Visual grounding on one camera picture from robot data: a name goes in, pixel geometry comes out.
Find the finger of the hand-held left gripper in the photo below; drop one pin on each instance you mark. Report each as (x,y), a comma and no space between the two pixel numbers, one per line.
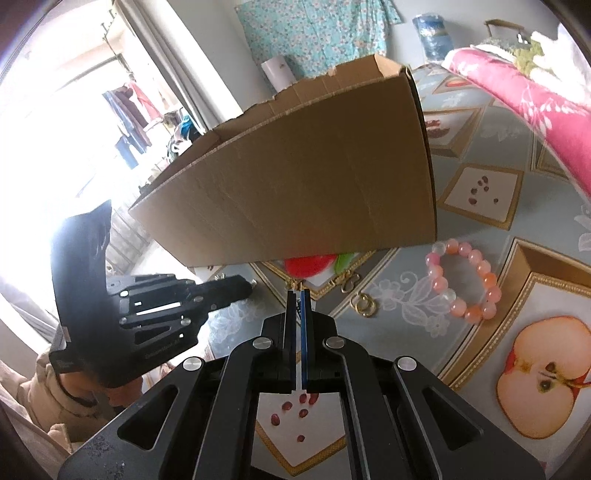
(184,282)
(203,302)

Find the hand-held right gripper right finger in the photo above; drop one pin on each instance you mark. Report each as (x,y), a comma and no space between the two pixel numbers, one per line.
(304,341)

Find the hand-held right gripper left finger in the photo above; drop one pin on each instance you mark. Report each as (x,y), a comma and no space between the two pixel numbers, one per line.
(288,341)

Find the gold hoop earrings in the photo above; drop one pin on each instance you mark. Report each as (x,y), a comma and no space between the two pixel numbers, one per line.
(369,310)

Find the brown cardboard box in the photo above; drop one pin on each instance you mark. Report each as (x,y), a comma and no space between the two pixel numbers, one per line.
(300,194)

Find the person's left hand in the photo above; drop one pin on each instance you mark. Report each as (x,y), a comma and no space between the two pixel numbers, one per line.
(117,394)

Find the gold clover earring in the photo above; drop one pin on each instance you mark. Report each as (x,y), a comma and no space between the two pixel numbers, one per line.
(349,282)

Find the hanging clothes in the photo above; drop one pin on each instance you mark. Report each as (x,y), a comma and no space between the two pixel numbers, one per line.
(134,124)

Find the pale pink roll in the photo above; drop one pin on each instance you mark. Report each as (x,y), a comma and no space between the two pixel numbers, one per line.
(277,74)

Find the teal floral cloth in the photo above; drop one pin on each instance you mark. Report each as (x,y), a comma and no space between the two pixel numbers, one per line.
(314,32)

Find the pink floral blanket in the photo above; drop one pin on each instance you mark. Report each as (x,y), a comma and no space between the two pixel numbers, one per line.
(508,87)

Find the blue water bottle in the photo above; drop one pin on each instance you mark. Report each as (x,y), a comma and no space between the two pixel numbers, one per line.
(434,39)

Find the green knitted cloth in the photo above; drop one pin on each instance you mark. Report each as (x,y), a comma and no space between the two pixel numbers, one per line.
(526,55)

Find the white fleece blanket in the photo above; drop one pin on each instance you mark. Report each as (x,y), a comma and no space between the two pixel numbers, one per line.
(561,55)

